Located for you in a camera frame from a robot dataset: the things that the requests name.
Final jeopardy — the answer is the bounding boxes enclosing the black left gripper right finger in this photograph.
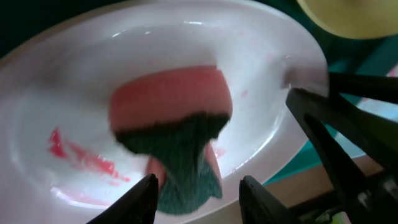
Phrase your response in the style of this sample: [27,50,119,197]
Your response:
[239,175,302,224]

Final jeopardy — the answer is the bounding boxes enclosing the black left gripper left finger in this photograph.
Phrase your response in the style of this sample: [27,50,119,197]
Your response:
[87,174,159,224]

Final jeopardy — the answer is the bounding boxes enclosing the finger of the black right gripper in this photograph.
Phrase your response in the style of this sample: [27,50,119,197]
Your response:
[329,72,397,104]
[285,88,397,215]

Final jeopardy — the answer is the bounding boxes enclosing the yellow plate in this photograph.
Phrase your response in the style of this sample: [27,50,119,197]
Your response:
[297,0,397,39]

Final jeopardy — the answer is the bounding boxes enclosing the white pink plate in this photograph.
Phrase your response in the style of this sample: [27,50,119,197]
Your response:
[1,1,328,223]

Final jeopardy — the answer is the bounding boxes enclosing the red green sponge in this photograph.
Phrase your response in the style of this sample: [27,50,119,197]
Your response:
[108,65,233,215]

